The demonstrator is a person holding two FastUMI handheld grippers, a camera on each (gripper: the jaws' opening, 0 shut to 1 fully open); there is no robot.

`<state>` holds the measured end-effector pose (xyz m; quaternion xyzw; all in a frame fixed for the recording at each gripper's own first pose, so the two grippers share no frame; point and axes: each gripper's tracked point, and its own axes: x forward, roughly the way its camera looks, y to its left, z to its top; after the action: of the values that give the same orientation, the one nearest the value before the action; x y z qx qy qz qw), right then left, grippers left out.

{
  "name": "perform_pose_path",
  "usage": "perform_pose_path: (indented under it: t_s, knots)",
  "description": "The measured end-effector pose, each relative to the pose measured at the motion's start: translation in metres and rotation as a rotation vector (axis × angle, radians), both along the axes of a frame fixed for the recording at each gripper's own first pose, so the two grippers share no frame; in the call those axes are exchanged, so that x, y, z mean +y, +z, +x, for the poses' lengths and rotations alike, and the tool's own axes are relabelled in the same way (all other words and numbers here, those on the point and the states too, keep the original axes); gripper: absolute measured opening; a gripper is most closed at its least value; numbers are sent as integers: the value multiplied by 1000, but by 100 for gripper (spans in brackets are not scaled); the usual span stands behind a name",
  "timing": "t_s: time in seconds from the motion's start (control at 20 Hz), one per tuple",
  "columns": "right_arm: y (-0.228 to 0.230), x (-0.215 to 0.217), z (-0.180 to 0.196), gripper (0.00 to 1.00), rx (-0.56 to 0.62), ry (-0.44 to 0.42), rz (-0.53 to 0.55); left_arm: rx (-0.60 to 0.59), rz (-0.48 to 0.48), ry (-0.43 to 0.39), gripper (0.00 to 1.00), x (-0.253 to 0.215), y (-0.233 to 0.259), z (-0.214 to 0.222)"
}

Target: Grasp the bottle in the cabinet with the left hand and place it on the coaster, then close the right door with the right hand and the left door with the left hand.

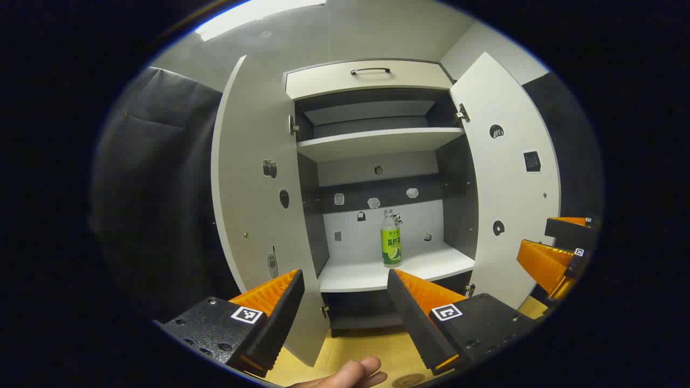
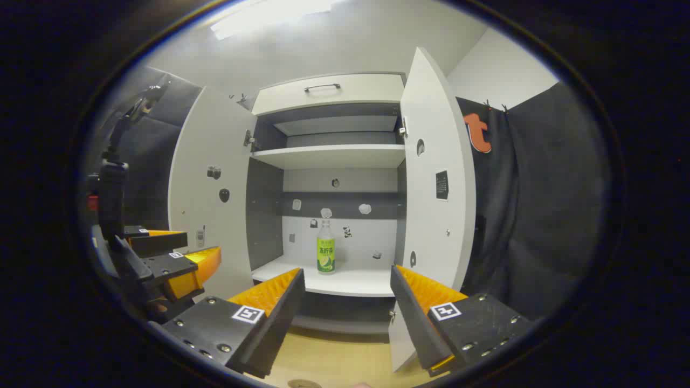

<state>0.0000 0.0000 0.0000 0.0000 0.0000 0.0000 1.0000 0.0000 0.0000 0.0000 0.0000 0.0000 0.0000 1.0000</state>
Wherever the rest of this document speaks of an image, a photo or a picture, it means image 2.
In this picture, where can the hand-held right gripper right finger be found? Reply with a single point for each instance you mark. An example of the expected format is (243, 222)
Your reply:
(412, 318)

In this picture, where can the white cabinet shelf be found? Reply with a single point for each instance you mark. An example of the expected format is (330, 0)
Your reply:
(329, 156)
(350, 281)

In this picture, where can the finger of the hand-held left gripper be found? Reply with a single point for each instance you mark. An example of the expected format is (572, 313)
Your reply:
(161, 244)
(167, 267)

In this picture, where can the metal door hinge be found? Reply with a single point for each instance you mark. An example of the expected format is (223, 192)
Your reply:
(249, 140)
(402, 128)

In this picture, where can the green label drink bottle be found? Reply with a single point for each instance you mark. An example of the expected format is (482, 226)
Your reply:
(325, 253)

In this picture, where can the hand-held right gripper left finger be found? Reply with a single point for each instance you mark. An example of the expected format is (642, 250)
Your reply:
(280, 318)

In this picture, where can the white cabinet drawer front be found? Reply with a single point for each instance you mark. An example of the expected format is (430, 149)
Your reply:
(280, 97)

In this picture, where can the round brown coaster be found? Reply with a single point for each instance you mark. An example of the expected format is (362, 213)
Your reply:
(304, 384)

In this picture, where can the black backdrop cloth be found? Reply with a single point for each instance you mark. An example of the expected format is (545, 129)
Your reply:
(550, 205)

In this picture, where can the white cabinet door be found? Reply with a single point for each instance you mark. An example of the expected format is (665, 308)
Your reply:
(210, 140)
(431, 108)

